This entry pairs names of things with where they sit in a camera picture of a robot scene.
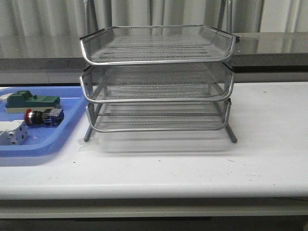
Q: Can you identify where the silver mesh tray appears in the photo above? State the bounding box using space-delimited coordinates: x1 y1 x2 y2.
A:
80 25 238 65
86 99 231 132
80 63 234 103

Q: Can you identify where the red emergency push button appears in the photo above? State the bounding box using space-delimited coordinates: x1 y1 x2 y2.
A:
24 108 64 127

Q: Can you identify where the blue plastic tray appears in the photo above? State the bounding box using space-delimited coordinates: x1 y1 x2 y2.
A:
0 86 87 157

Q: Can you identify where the grey stone counter ledge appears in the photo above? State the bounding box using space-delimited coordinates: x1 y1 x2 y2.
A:
0 32 308 73

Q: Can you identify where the white terminal block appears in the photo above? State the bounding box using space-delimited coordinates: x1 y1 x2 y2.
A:
0 120 28 145

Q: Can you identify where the grey metal rack frame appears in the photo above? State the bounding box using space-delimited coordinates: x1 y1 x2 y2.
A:
83 0 241 144

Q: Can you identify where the green and grey switch block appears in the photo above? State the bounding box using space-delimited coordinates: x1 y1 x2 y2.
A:
5 90 61 113

